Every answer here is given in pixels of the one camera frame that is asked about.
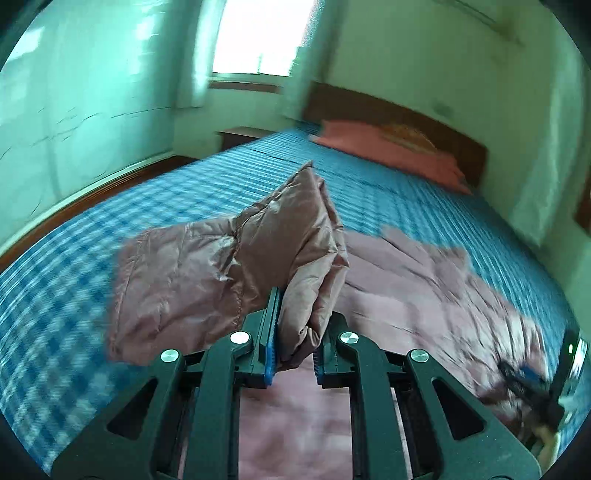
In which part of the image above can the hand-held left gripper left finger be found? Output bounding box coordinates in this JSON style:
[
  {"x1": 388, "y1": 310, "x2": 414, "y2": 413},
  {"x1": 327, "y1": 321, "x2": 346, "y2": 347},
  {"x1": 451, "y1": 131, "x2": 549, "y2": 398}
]
[{"x1": 51, "y1": 286, "x2": 282, "y2": 480}]

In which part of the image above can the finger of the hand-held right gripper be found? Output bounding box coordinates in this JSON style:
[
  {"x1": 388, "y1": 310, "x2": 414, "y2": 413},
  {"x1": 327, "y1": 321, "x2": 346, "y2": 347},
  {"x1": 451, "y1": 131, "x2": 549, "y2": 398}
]
[{"x1": 499, "y1": 362, "x2": 561, "y2": 423}]

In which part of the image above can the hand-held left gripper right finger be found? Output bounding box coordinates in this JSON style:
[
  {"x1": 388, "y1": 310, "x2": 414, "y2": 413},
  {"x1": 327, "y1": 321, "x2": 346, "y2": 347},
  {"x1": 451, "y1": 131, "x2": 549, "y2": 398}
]
[{"x1": 311, "y1": 311, "x2": 543, "y2": 480}]

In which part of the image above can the pink down jacket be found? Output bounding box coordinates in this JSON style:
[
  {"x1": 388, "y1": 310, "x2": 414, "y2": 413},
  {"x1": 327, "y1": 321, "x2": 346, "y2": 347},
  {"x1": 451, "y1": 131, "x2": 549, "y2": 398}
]
[{"x1": 105, "y1": 161, "x2": 561, "y2": 480}]

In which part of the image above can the person's right hand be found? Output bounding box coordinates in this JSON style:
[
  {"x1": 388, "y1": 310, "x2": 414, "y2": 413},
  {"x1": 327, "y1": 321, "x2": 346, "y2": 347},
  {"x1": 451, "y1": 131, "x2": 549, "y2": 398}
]
[{"x1": 531, "y1": 422, "x2": 561, "y2": 467}]

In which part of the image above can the wooden nightstand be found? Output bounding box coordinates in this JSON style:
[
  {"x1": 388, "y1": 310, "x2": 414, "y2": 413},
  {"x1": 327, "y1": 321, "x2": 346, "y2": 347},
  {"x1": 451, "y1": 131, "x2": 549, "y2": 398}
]
[{"x1": 217, "y1": 126, "x2": 273, "y2": 151}]

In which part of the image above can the bed with blue plaid sheet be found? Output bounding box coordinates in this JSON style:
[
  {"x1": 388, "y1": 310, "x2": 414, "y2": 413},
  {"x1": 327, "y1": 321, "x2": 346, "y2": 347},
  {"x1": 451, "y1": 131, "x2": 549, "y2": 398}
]
[{"x1": 0, "y1": 122, "x2": 573, "y2": 476}]

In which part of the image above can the pink pillow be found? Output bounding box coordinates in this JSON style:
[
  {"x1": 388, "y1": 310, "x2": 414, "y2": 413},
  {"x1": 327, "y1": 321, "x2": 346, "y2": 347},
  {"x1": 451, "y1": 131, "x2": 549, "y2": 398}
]
[{"x1": 309, "y1": 120, "x2": 472, "y2": 195}]

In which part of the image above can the patterned orange cushion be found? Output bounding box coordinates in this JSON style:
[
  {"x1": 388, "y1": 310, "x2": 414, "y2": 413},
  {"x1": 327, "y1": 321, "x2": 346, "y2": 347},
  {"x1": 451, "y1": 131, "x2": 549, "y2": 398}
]
[{"x1": 379, "y1": 123, "x2": 438, "y2": 154}]

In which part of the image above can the wooden headboard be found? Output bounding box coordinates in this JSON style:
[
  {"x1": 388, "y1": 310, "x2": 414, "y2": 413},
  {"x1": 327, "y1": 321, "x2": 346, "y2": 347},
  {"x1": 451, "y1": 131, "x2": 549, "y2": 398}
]
[{"x1": 302, "y1": 82, "x2": 489, "y2": 190}]

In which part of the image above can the window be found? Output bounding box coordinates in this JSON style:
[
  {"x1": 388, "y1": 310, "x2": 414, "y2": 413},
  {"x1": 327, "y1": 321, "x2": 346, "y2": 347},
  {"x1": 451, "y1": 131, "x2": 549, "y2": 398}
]
[{"x1": 210, "y1": 0, "x2": 319, "y2": 90}]

